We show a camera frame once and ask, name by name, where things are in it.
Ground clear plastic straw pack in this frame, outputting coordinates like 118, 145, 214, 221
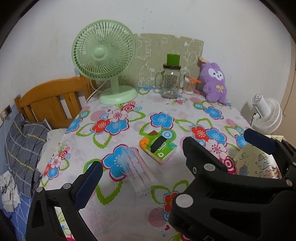
118, 146, 158, 195

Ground green orange tissue pack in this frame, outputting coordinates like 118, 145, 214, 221
139, 131, 177, 164

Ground beige door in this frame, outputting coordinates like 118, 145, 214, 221
280, 58, 296, 140

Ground blue bed sheet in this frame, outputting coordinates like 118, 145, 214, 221
1, 125, 32, 240

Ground yellow cartoon storage box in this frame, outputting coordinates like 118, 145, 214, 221
234, 141, 282, 179

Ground crumpled white cloth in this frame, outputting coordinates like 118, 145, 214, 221
0, 171, 21, 212

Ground white standing fan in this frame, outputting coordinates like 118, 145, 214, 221
251, 93, 282, 135

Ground grey plaid pillow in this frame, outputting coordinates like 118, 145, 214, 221
4, 113, 50, 198

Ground white pillow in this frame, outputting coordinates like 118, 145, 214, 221
37, 128, 66, 175

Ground floral tablecloth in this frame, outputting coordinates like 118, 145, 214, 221
38, 86, 253, 241

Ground purple plush bunny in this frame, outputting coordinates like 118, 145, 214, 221
200, 62, 227, 104

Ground cotton swab container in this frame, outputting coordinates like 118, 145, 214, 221
183, 75, 201, 94

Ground brown paper tag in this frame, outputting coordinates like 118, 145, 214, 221
199, 56, 207, 63

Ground glass mason jar mug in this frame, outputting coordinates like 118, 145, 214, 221
154, 64, 181, 99

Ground green cup on jar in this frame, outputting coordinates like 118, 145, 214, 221
166, 54, 180, 66

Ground green patterned board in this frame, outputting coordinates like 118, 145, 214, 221
118, 33, 204, 87

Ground green desk fan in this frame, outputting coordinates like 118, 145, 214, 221
72, 20, 137, 105

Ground wall power socket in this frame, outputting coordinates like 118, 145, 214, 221
1, 105, 12, 121

